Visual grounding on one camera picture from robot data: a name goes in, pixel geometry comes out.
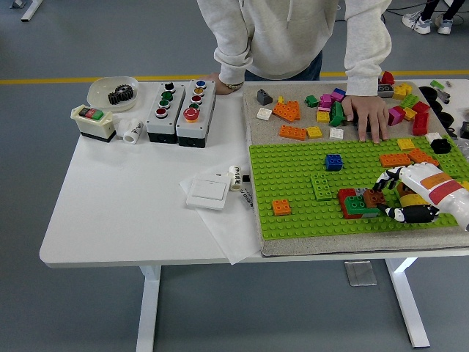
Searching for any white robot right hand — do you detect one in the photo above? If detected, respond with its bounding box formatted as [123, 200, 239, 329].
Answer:
[372, 163, 469, 232]

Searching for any person's left hand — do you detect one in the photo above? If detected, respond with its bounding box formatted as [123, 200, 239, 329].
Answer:
[341, 94, 390, 144]

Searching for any person's right hand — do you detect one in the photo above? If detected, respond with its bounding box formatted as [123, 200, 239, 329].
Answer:
[202, 71, 239, 95]

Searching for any blue square brick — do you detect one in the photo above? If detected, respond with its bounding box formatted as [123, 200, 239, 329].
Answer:
[325, 153, 344, 172]

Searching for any yellow curved brick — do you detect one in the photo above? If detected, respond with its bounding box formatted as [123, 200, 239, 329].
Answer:
[399, 194, 429, 207]

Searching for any long green brick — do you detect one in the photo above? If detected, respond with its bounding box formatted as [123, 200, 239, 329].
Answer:
[328, 100, 347, 128]
[344, 195, 380, 216]

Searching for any long orange brick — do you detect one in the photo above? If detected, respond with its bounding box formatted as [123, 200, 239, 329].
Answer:
[278, 124, 308, 142]
[407, 148, 440, 168]
[379, 152, 413, 169]

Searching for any lime green brick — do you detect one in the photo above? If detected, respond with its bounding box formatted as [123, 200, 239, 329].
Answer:
[399, 93, 419, 110]

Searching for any long red brick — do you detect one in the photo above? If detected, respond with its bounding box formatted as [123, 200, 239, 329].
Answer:
[412, 111, 431, 136]

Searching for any green brick baseplate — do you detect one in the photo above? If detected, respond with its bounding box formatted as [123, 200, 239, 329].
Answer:
[248, 137, 469, 241]

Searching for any orange square brick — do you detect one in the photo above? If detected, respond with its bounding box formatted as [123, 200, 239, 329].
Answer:
[271, 199, 293, 217]

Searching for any grey emergency-stop control box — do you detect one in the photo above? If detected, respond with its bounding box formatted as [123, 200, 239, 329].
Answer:
[175, 78, 217, 149]

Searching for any lime green plate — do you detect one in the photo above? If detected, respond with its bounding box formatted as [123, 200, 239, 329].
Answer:
[310, 172, 334, 202]
[437, 153, 469, 180]

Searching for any black hexagonal nut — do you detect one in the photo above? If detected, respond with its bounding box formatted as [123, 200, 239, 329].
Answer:
[430, 137, 451, 155]

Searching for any grey four-button control box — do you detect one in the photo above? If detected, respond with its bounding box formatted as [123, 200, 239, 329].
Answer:
[145, 81, 187, 144]

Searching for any person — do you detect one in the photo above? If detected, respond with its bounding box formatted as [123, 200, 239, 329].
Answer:
[196, 0, 394, 144]
[402, 0, 466, 36]

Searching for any small white pipe coupling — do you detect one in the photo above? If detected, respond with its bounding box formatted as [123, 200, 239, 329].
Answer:
[227, 164, 243, 192]

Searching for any large white pipe coupling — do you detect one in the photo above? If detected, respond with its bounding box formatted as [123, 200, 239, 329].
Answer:
[122, 120, 144, 144]

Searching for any white tee pipe fitting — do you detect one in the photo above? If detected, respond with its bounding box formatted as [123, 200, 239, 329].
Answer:
[112, 117, 130, 140]

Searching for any metal floor plate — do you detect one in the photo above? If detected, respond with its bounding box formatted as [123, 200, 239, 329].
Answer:
[344, 260, 377, 287]

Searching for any white printed label strip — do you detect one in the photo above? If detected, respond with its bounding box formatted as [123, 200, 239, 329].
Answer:
[238, 186, 256, 213]

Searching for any white table leg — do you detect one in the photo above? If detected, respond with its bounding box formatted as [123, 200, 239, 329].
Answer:
[384, 257, 432, 348]
[136, 265, 162, 352]

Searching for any white plastic bowl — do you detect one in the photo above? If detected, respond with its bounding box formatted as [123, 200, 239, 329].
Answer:
[86, 76, 141, 113]

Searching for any grey foam mat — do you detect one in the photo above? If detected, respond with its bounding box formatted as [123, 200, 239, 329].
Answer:
[241, 79, 469, 258]

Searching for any white paper sheet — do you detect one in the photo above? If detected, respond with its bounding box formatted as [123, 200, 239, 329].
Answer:
[178, 164, 263, 265]

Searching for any white furniture foot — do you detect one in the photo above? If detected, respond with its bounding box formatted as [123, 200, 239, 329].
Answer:
[10, 0, 44, 22]

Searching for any white wall switch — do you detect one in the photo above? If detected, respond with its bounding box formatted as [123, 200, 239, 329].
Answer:
[185, 175, 231, 212]

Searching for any cream red-green switch box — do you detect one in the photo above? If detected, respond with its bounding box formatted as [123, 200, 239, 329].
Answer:
[70, 104, 117, 144]

